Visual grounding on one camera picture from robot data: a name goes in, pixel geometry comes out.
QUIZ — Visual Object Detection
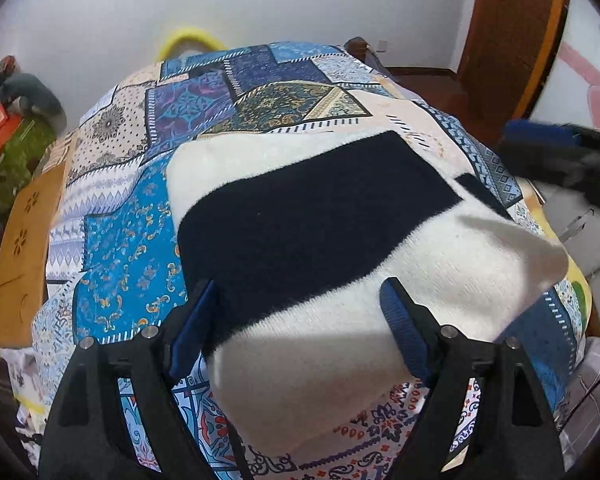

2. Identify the white and navy striped sweater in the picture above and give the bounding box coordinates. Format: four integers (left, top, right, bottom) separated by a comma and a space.
166, 131, 568, 456

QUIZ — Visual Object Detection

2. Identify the brown wooden door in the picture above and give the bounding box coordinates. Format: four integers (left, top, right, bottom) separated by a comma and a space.
458, 0, 568, 130

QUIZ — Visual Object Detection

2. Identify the purple grey backpack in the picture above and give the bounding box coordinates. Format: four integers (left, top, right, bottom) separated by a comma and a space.
343, 37, 392, 78

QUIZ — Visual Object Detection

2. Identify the green fabric storage basket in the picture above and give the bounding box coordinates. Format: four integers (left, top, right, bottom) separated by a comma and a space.
0, 116, 56, 223

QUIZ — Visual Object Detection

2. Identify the orange box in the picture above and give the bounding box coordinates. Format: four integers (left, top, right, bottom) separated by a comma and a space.
0, 103, 22, 151

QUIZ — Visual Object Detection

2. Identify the grey plush toy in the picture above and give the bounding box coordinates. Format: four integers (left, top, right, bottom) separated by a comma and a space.
0, 73, 67, 136

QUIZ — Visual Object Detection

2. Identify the pink heart wall sticker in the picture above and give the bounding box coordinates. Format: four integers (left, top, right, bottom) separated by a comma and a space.
558, 42, 600, 129

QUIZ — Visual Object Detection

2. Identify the yellow curved bed rail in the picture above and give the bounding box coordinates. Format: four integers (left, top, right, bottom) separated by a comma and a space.
156, 26, 226, 62

